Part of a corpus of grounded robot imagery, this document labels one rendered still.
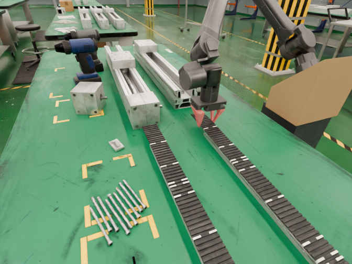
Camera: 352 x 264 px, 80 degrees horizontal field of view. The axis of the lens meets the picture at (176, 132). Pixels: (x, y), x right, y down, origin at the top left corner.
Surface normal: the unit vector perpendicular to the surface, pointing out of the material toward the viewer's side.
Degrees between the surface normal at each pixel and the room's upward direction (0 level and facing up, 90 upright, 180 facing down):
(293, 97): 90
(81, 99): 90
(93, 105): 90
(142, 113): 90
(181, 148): 0
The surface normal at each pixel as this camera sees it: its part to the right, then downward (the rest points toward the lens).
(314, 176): 0.03, -0.82
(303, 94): -0.93, 0.20
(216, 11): 0.35, -0.21
